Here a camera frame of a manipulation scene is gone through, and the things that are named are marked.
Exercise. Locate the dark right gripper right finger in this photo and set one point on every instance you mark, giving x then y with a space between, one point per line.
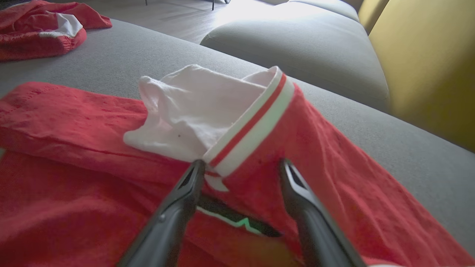
319 241

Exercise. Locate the red shorts with white stripe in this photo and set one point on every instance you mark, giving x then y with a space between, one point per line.
29 40

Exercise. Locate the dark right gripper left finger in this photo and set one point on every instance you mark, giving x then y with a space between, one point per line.
167 237

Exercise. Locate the red white numbered jersey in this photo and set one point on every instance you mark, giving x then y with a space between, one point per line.
74 207

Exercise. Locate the yellow sofa backrest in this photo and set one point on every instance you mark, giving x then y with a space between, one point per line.
371 15
426 74

